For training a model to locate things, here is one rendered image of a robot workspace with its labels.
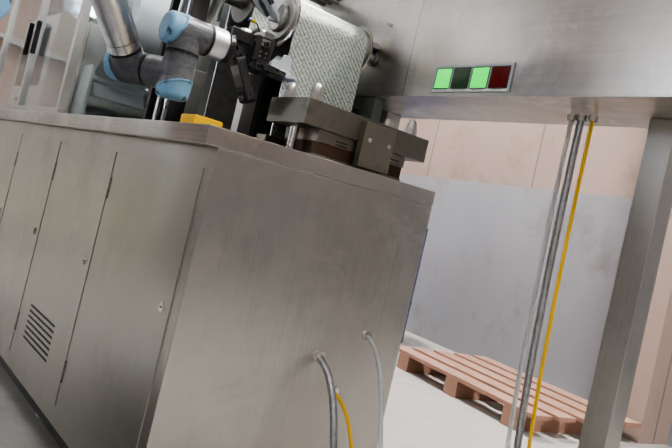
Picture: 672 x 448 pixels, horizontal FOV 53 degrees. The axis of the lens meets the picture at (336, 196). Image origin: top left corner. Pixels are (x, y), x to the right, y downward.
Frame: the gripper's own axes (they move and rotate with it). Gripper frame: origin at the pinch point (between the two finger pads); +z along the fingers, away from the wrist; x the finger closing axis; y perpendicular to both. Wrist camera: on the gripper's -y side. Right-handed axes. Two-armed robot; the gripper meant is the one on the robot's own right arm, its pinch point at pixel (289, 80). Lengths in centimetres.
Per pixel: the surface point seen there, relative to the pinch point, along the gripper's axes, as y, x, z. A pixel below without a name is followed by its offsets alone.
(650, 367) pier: -70, 21, 268
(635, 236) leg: -21, -74, 46
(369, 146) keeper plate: -12.8, -21.9, 12.4
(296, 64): 4.6, -0.2, 0.7
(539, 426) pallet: -106, 37, 205
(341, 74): 6.6, -0.2, 15.3
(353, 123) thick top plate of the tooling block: -8.4, -20.0, 7.6
